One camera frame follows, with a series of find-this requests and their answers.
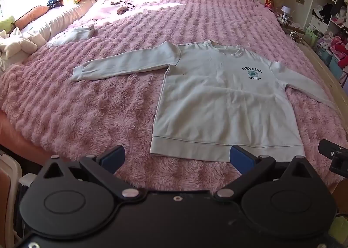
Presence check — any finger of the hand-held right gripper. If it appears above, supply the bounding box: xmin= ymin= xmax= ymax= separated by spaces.
xmin=318 ymin=139 xmax=339 ymax=159

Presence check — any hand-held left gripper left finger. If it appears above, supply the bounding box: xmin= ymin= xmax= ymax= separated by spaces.
xmin=38 ymin=145 xmax=140 ymax=200

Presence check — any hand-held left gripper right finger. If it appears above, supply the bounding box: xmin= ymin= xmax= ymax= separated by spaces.
xmin=214 ymin=145 xmax=317 ymax=200

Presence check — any white printed sweatshirt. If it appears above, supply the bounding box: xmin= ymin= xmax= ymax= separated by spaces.
xmin=71 ymin=40 xmax=338 ymax=163

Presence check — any pile of pink red clothes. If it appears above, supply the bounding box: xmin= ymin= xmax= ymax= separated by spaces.
xmin=321 ymin=32 xmax=348 ymax=61

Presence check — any white crumpled clothes pile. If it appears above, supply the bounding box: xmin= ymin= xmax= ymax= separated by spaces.
xmin=0 ymin=27 xmax=38 ymax=59

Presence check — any pink fluffy blanket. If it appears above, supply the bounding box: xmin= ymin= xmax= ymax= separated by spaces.
xmin=0 ymin=0 xmax=348 ymax=197

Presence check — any light blue storage bin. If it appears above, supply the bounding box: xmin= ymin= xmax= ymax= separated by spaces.
xmin=317 ymin=47 xmax=345 ymax=80

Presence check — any green basket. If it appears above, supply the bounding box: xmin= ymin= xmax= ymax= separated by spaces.
xmin=304 ymin=26 xmax=323 ymax=47

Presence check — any folded white cloth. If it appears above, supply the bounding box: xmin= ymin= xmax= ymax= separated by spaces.
xmin=48 ymin=26 xmax=95 ymax=47

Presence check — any white table lamp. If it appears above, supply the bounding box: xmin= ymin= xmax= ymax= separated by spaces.
xmin=280 ymin=5 xmax=293 ymax=23

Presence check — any pale pink garment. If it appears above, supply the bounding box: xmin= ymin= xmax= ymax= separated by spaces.
xmin=83 ymin=0 xmax=131 ymax=22

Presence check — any cream open shelf unit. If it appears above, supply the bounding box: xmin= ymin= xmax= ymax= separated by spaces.
xmin=307 ymin=0 xmax=348 ymax=88

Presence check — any pale pink bolster cushion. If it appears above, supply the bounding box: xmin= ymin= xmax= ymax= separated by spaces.
xmin=21 ymin=0 xmax=102 ymax=46

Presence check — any orange long pillow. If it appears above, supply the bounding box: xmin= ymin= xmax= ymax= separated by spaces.
xmin=14 ymin=6 xmax=49 ymax=29

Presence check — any green plush toy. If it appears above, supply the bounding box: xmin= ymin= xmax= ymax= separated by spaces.
xmin=0 ymin=15 xmax=15 ymax=32

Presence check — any white plastic frame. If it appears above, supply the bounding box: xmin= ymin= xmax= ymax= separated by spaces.
xmin=0 ymin=150 xmax=24 ymax=238

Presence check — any black cable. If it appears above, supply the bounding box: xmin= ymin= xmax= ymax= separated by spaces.
xmin=110 ymin=1 xmax=136 ymax=15

